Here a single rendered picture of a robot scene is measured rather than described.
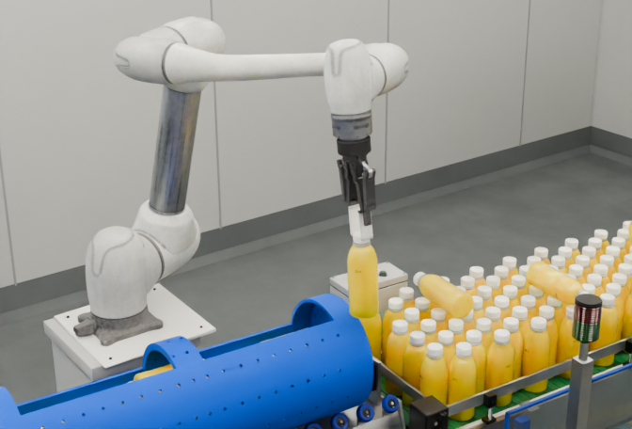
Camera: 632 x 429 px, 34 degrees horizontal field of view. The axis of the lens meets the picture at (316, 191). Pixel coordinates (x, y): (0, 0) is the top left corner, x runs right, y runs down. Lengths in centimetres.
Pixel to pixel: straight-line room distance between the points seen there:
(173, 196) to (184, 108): 27
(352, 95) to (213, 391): 70
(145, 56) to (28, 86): 249
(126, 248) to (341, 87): 84
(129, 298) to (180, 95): 56
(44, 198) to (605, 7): 398
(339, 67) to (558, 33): 491
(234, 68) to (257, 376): 70
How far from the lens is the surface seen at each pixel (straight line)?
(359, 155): 230
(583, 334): 257
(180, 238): 293
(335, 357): 245
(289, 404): 241
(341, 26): 584
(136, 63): 256
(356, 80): 225
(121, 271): 280
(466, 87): 658
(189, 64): 249
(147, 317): 292
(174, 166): 283
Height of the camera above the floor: 240
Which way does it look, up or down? 21 degrees down
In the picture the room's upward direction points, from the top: straight up
